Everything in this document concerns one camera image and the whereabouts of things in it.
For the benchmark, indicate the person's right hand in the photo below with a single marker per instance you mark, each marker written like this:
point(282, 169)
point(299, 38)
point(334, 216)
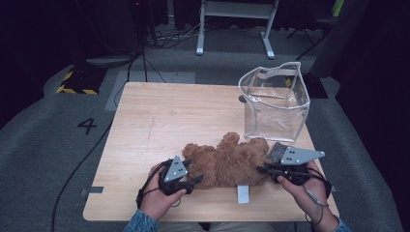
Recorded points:
point(312, 196)

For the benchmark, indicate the person's left hand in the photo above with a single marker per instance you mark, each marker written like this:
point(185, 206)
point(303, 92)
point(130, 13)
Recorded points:
point(158, 203)

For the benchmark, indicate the grey tape strip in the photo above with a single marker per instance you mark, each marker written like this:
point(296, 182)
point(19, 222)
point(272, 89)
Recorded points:
point(333, 188)
point(92, 190)

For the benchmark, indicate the dark round table grommet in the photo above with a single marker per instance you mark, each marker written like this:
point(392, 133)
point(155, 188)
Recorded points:
point(241, 99)

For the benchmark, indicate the clear plastic bag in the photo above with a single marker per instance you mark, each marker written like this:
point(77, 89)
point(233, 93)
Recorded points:
point(277, 112)

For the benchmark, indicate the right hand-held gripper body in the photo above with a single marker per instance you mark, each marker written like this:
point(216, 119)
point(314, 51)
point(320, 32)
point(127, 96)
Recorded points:
point(296, 158)

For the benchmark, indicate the black yellow striped stand base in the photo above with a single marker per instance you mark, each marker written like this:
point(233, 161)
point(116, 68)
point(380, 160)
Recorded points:
point(80, 80)
point(317, 87)

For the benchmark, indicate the grey curtain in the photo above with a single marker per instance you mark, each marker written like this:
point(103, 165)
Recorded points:
point(338, 38)

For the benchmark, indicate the black tripod stand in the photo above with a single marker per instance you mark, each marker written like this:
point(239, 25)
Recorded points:
point(309, 35)

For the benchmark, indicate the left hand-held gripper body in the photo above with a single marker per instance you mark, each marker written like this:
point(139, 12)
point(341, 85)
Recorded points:
point(174, 170)

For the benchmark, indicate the white desk frame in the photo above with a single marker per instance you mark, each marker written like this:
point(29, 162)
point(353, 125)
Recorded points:
point(235, 9)

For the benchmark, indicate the grey round stand base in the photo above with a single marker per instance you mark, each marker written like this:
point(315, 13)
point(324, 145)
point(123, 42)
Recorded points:
point(109, 61)

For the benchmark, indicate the green object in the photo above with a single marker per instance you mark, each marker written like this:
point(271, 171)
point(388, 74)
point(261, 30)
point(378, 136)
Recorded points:
point(337, 8)

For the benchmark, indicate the brown teddy bear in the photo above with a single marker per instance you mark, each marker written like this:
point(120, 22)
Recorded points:
point(228, 164)

